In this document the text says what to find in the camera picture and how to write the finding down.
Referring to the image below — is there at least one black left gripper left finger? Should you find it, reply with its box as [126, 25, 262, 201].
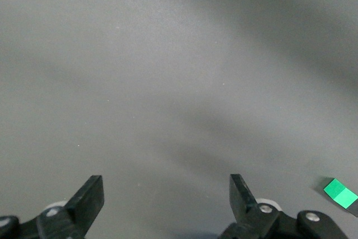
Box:
[35, 175, 105, 239]

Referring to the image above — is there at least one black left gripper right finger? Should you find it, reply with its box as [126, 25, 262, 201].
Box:
[217, 173, 283, 239]

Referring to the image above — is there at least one green cube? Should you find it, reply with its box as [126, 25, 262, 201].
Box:
[323, 177, 358, 210]

